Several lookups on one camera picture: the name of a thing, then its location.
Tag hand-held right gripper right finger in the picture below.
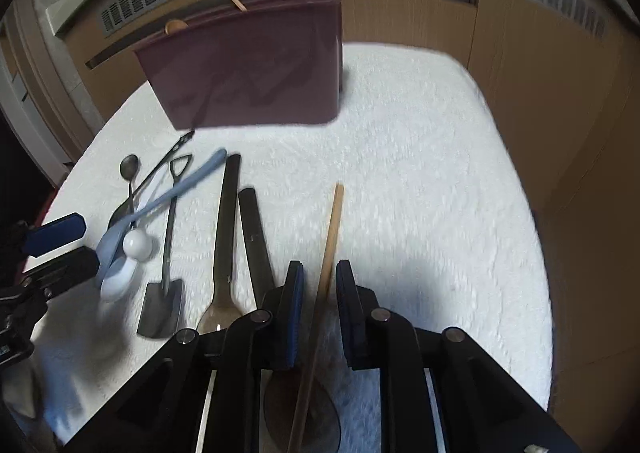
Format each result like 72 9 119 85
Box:
335 260 581 453

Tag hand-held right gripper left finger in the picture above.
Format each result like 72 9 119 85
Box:
65 260 306 453

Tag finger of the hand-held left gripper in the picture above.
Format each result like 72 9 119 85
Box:
22 213 87 259
20 247 101 301

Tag white ceramic spoon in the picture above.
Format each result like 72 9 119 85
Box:
100 229 153 304

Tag black-handled spoon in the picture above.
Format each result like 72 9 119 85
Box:
238 188 342 453

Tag small metal spoon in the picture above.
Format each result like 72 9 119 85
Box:
119 154 142 216

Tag shovel-shaped metal spoon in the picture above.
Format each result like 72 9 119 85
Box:
137 153 193 339

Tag black-handled fork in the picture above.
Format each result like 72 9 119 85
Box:
196 154 243 334

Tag light blue plastic spoon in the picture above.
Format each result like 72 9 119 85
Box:
95 149 228 286

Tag thin black tongs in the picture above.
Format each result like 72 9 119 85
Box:
107 130 196 229

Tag maroon plastic container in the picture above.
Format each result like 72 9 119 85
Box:
132 0 346 130

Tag white lace tablecloth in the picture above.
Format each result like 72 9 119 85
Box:
10 43 553 453

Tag wooden cabinet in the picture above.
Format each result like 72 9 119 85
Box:
55 0 640 434

